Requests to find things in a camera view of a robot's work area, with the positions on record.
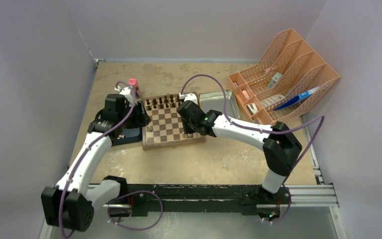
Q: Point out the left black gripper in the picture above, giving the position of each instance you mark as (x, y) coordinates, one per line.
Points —
(141, 119)

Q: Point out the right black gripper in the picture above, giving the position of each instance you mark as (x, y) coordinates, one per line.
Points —
(188, 130)

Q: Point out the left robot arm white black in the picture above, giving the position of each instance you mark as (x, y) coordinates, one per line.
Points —
(89, 158)

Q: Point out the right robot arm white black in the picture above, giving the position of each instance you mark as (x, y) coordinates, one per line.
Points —
(280, 147)

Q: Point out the dark chess piece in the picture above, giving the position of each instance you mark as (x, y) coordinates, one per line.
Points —
(161, 103)
(154, 103)

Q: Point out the wooden chess board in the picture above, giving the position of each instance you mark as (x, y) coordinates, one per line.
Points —
(167, 125)

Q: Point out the dark blue tin lid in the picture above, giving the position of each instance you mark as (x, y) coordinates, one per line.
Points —
(132, 135)

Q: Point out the gold metal tin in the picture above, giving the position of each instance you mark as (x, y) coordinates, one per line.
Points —
(215, 101)

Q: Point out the pink capped bottle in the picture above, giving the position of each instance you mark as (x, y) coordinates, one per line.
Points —
(134, 83)

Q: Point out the pink eraser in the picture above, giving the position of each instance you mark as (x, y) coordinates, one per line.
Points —
(245, 94)

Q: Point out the white stapler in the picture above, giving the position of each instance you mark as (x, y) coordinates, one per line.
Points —
(252, 108)

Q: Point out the white card pack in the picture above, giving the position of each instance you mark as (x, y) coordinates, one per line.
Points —
(274, 80)

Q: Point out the orange plastic file organizer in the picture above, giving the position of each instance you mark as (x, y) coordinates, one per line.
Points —
(302, 69)

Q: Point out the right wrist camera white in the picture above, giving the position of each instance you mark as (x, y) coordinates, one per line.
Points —
(188, 97)

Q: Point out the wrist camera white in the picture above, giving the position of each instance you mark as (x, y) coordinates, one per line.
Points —
(188, 97)
(127, 92)

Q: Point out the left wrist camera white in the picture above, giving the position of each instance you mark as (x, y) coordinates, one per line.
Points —
(127, 92)

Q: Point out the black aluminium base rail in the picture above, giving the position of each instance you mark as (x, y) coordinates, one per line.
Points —
(249, 200)

